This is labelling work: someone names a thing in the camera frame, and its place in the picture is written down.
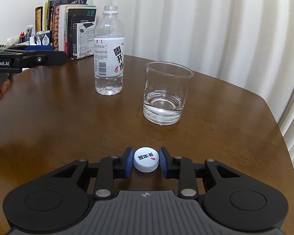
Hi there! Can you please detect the white bottle cap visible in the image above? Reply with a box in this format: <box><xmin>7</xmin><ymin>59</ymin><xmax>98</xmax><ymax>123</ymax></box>
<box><xmin>133</xmin><ymin>147</ymin><xmax>159</xmax><ymax>173</ymax></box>

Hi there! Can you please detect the clear plastic water bottle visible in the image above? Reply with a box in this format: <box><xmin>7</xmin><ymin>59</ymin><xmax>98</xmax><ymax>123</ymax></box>
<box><xmin>94</xmin><ymin>5</ymin><xmax>125</xmax><ymax>96</ymax></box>

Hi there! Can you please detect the blue white eye-drop box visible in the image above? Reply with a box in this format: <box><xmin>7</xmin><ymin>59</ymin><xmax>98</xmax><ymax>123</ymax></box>
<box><xmin>36</xmin><ymin>30</ymin><xmax>50</xmax><ymax>46</ymax></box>

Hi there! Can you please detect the pen holder with pens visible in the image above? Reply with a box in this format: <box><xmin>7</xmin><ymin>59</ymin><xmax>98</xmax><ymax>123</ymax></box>
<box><xmin>19</xmin><ymin>25</ymin><xmax>35</xmax><ymax>43</ymax></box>

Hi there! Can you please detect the white black product box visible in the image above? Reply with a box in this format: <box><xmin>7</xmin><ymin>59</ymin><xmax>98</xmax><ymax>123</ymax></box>
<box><xmin>72</xmin><ymin>22</ymin><xmax>95</xmax><ymax>60</ymax></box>

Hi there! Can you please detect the row of standing books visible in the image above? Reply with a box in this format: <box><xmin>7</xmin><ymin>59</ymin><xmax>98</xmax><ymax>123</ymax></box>
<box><xmin>31</xmin><ymin>0</ymin><xmax>97</xmax><ymax>59</ymax></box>

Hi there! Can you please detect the clear drinking glass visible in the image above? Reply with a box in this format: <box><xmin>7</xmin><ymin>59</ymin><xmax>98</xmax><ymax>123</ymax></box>
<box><xmin>143</xmin><ymin>61</ymin><xmax>194</xmax><ymax>126</ymax></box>

